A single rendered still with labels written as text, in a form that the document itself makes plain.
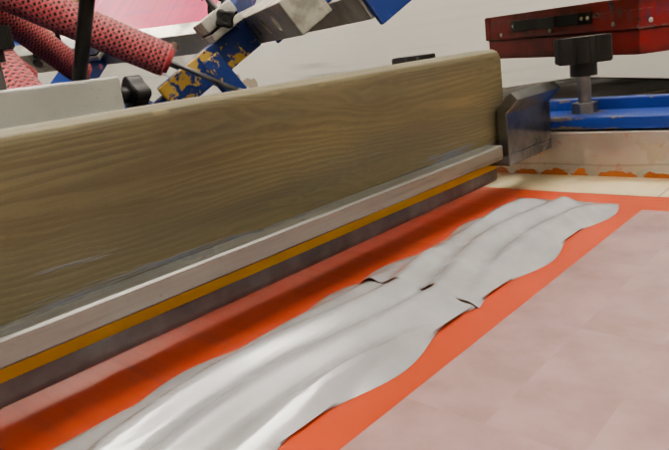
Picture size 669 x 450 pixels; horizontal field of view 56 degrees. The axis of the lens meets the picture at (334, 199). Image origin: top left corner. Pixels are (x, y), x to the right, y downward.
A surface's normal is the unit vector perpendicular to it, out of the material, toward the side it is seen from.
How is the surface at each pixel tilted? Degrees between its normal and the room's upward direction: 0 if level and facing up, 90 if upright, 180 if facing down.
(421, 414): 1
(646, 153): 90
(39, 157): 89
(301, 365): 31
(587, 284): 1
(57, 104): 89
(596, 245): 1
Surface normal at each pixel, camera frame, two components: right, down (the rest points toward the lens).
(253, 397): 0.31, -0.80
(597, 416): -0.13, -0.97
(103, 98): 0.73, 0.06
